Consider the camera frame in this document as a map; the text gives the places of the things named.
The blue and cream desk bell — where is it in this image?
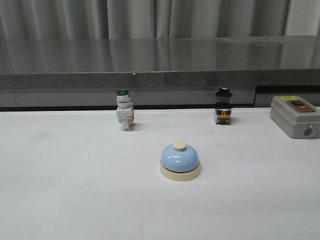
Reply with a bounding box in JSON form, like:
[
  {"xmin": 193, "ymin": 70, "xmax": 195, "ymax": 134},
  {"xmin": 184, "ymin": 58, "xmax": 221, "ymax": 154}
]
[{"xmin": 159, "ymin": 141, "xmax": 201, "ymax": 182}]

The grey stone counter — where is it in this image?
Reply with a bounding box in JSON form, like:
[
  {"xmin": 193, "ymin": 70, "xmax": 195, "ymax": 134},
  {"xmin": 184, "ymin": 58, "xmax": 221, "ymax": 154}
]
[{"xmin": 0, "ymin": 36, "xmax": 320, "ymax": 110}]

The grey curtain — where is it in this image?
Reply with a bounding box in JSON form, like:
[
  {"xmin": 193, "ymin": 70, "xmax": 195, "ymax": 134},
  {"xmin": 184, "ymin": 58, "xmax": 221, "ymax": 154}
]
[{"xmin": 0, "ymin": 0, "xmax": 292, "ymax": 41}]

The green pushbutton switch white body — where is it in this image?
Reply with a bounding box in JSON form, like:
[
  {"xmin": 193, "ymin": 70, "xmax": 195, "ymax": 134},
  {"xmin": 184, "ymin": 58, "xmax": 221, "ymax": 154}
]
[{"xmin": 116, "ymin": 89, "xmax": 135, "ymax": 131}]

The black rotary selector switch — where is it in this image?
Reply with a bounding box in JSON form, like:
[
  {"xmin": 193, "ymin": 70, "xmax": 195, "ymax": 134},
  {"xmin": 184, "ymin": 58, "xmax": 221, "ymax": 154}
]
[{"xmin": 214, "ymin": 87, "xmax": 233, "ymax": 125}]

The grey on-off switch box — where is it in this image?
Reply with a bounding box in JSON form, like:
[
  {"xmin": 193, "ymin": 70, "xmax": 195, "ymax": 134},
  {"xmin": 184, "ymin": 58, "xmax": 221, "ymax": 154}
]
[{"xmin": 270, "ymin": 95, "xmax": 320, "ymax": 139}]

